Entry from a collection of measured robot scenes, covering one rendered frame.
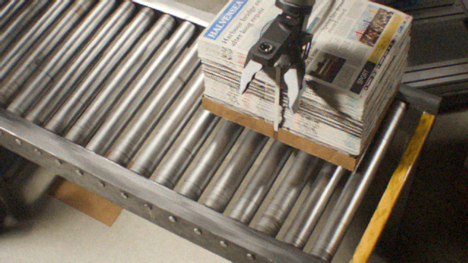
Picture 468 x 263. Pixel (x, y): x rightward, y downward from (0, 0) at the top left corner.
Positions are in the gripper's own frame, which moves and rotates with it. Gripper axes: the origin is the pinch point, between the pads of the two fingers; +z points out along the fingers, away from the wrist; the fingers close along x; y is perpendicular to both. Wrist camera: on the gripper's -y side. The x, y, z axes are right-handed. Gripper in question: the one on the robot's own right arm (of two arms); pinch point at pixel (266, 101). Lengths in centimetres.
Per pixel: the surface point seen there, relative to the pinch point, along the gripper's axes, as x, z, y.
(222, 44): 13.9, -6.1, 4.8
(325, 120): -9.6, 3.2, 9.6
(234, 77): 11.4, 1.2, 8.4
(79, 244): 71, 95, 43
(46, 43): 72, 15, 18
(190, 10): 42, 1, 40
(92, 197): 78, 85, 57
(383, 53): -15.6, -12.1, 17.1
